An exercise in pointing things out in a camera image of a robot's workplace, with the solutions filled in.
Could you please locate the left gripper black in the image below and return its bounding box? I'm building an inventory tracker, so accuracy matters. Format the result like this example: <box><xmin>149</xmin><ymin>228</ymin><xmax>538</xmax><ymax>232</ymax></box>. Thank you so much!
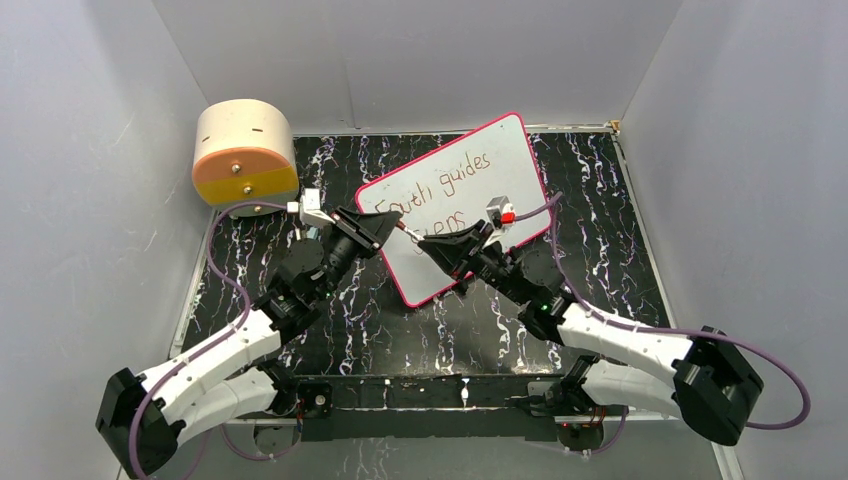
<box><xmin>315</xmin><ymin>207</ymin><xmax>402</xmax><ymax>303</ymax></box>

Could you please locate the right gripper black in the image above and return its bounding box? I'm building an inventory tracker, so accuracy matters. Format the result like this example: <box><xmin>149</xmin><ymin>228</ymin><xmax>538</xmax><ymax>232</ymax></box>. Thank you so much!
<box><xmin>420</xmin><ymin>219</ymin><xmax>530</xmax><ymax>306</ymax></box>

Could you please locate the white whiteboard marker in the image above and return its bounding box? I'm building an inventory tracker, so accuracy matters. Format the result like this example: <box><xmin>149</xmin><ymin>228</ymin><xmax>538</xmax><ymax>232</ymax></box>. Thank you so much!
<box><xmin>396</xmin><ymin>220</ymin><xmax>424</xmax><ymax>244</ymax></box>

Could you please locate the pink framed whiteboard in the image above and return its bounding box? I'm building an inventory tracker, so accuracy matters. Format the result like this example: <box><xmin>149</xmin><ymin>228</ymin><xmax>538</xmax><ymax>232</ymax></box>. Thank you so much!
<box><xmin>355</xmin><ymin>112</ymin><xmax>552</xmax><ymax>308</ymax></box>

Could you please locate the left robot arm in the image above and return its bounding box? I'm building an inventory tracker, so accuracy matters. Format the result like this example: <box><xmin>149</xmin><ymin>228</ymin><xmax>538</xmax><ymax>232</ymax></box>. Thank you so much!
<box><xmin>95</xmin><ymin>207</ymin><xmax>402</xmax><ymax>479</ymax></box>

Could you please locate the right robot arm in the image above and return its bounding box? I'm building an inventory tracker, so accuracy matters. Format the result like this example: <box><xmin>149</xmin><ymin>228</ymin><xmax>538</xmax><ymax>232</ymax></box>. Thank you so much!
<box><xmin>417</xmin><ymin>220</ymin><xmax>764</xmax><ymax>446</ymax></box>

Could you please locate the beige orange cylindrical container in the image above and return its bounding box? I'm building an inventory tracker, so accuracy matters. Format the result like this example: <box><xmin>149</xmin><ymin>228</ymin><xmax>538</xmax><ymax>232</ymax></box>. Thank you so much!
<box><xmin>192</xmin><ymin>99</ymin><xmax>300</xmax><ymax>218</ymax></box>

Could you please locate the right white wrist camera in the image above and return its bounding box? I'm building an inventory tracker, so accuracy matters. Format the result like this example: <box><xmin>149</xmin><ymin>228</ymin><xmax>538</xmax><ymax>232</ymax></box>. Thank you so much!
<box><xmin>485</xmin><ymin>196</ymin><xmax>516</xmax><ymax>230</ymax></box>

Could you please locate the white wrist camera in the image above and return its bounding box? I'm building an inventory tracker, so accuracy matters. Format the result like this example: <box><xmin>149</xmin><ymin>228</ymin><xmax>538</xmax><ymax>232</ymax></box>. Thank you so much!
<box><xmin>485</xmin><ymin>196</ymin><xmax>516</xmax><ymax>230</ymax></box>
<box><xmin>286</xmin><ymin>188</ymin><xmax>336</xmax><ymax>228</ymax></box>

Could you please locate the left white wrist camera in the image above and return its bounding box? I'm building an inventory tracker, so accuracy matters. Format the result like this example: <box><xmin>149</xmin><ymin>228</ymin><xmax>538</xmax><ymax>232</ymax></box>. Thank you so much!
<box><xmin>286</xmin><ymin>188</ymin><xmax>336</xmax><ymax>228</ymax></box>

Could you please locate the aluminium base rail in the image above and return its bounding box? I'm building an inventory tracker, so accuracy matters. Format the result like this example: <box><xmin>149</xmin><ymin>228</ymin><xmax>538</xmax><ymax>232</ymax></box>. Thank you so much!
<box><xmin>132</xmin><ymin>374</ymin><xmax>730</xmax><ymax>427</ymax></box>

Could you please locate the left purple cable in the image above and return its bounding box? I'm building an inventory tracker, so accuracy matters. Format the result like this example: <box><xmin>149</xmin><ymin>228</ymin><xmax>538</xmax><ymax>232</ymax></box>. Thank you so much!
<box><xmin>128</xmin><ymin>201</ymin><xmax>303</xmax><ymax>480</ymax></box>

